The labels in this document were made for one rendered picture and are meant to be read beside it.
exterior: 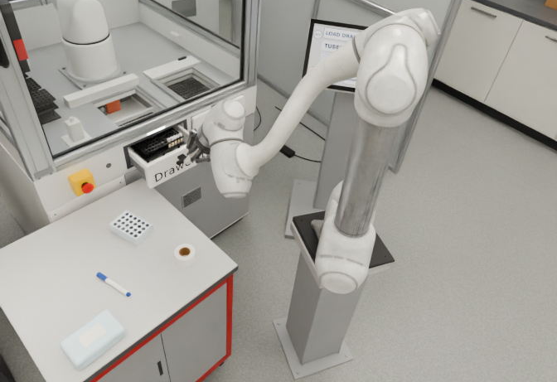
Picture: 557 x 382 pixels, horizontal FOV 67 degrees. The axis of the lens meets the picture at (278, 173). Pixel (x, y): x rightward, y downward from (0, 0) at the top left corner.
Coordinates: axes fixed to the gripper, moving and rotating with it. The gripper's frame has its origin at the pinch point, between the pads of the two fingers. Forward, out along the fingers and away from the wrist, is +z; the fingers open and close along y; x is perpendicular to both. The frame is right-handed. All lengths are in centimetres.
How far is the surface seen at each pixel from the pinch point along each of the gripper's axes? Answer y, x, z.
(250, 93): 17, -51, 15
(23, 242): 4, 57, 25
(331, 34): 19, -89, -12
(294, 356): -98, -12, 43
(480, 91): -55, -294, 52
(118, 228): -8.6, 32.2, 11.3
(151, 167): 4.2, 12.6, 5.6
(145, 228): -13.6, 25.3, 7.8
